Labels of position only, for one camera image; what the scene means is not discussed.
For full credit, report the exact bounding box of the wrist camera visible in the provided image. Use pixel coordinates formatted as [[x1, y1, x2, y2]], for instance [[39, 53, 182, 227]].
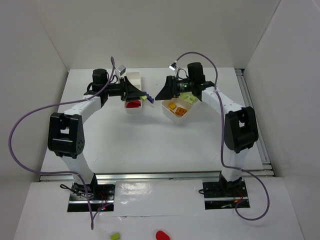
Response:
[[168, 61, 179, 71], [115, 65, 126, 76]]

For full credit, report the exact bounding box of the narrow white divided tray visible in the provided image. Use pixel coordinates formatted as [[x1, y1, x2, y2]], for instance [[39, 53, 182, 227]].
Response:
[[124, 72, 143, 114]]

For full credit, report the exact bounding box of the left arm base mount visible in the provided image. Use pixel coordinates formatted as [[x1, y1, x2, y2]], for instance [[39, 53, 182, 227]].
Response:
[[59, 184, 116, 213]]

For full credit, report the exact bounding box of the orange and green lego stack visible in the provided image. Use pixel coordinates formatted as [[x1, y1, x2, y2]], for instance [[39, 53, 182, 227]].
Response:
[[174, 107, 188, 117]]

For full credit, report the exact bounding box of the red oval object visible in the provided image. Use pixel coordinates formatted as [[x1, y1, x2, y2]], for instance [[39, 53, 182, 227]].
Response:
[[155, 230, 171, 240]]

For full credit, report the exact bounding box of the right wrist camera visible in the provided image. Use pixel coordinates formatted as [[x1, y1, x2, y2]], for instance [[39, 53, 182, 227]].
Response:
[[168, 61, 179, 71]]

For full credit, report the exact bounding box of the green lego brick from stack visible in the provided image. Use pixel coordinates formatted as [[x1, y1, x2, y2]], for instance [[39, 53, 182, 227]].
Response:
[[185, 98, 196, 105]]

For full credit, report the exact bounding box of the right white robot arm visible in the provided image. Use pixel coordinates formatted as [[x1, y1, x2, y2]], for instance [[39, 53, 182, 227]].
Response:
[[155, 62, 259, 194]]

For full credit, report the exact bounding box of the green lego brick foreground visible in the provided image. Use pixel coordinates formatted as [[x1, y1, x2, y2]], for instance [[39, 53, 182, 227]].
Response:
[[110, 232, 121, 240]]

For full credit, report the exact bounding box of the wide white divided tray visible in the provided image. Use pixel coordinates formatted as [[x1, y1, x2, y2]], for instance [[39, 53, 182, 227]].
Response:
[[161, 97, 201, 125]]

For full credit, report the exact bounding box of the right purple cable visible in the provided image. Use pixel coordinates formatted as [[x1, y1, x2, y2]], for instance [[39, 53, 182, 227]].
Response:
[[175, 51, 271, 221]]

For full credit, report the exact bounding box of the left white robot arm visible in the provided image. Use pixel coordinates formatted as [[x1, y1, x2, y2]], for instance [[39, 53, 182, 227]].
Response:
[[48, 68, 149, 195]]

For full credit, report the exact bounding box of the light green lego brick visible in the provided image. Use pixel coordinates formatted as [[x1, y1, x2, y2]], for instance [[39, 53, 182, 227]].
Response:
[[180, 92, 191, 99]]

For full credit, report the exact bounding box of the purple cable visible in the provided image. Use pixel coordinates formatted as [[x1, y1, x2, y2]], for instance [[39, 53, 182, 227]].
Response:
[[175, 51, 271, 221], [8, 56, 117, 231]]

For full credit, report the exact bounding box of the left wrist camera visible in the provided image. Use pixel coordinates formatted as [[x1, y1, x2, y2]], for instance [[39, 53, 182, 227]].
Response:
[[115, 65, 126, 76]]

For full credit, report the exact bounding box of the aluminium rail front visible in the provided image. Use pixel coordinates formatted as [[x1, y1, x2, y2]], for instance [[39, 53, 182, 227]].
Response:
[[39, 170, 251, 186]]

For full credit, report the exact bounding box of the aluminium rail right side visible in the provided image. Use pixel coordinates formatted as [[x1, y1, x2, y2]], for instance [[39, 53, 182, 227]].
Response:
[[234, 67, 276, 178]]

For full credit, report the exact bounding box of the aluminium rail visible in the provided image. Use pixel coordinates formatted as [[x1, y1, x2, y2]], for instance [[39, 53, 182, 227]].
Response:
[[39, 170, 251, 186], [234, 67, 276, 178]]

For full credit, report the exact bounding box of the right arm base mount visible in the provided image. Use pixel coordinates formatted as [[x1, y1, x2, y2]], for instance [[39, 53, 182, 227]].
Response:
[[198, 181, 250, 210]]

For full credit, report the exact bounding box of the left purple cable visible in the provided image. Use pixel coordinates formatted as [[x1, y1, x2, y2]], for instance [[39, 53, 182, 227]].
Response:
[[8, 56, 117, 231]]

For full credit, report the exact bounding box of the red lego brick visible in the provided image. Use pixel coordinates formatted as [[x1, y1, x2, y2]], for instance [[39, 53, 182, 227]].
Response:
[[125, 100, 142, 109]]

